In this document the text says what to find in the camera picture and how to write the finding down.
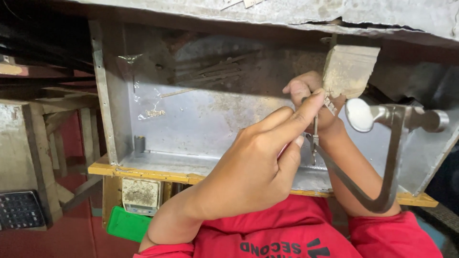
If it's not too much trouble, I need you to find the person's left hand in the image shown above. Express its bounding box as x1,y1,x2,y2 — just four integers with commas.
189,89,326,220

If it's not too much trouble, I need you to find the person's right hand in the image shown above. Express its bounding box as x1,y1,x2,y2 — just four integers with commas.
282,70,347,134

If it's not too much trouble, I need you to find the small serrated metal workpiece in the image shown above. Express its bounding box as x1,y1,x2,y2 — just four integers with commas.
323,97,338,116

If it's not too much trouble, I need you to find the steel jeweller's saw frame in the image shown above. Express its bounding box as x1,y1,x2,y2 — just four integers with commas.
305,98,450,214

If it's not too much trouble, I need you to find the wooden bench pin block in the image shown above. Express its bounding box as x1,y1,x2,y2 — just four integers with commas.
322,44,381,100

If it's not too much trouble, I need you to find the pile of metal files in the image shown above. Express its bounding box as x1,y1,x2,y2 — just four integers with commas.
171,52,257,88

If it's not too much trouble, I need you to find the sheet metal catch tray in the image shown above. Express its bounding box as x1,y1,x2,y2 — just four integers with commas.
88,20,459,196

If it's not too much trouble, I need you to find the worn grey workbench top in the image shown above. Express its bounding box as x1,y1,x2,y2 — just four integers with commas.
68,0,459,48

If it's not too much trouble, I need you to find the thin metal strip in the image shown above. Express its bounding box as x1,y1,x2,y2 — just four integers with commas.
159,87,198,99

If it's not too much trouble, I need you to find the person's red shirt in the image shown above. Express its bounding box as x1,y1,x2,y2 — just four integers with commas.
133,194,444,258

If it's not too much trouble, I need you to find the clear plastic film scrap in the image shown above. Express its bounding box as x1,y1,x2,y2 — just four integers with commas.
118,54,166,121

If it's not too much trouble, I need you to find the small grey cylinder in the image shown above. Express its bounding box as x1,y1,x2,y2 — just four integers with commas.
134,135,146,157

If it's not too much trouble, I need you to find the white weighing scale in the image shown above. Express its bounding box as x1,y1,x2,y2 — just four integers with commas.
121,177,162,216

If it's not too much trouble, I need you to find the green plastic box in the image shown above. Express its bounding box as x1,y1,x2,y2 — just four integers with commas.
106,206,153,243

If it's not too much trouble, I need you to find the wooden stool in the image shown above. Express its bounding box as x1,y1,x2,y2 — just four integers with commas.
0,87,105,230

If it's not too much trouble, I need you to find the black calculator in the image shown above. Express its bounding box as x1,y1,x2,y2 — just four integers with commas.
0,190,47,231

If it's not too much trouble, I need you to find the yellow wooden drawer frame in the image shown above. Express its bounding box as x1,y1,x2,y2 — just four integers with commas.
88,154,439,230

